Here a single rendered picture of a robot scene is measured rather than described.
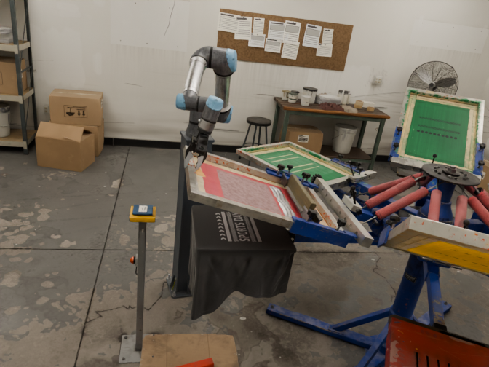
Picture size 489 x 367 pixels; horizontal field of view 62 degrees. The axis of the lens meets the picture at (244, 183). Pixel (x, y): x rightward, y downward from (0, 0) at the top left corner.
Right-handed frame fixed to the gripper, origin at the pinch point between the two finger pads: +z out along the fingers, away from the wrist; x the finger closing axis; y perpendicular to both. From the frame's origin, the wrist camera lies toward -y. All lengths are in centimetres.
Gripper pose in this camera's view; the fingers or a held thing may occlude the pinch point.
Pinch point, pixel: (191, 168)
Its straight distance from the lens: 197.0
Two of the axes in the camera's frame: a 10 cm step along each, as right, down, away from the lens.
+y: -1.7, -4.1, 9.0
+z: -3.8, 8.6, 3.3
